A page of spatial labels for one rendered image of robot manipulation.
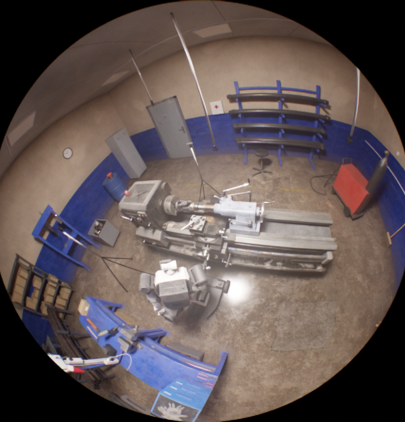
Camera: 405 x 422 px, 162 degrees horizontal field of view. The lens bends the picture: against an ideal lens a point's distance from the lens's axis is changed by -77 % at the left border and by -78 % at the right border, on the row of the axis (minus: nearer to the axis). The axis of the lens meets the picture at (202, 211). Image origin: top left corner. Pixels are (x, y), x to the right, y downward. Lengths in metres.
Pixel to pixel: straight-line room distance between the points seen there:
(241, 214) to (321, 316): 2.11
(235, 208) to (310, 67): 3.79
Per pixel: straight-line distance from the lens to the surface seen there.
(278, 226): 1.90
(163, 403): 1.57
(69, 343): 3.65
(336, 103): 4.53
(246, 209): 1.46
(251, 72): 3.92
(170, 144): 5.10
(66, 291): 4.82
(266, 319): 2.36
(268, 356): 2.52
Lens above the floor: 2.32
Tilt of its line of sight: 49 degrees down
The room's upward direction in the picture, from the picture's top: 23 degrees counter-clockwise
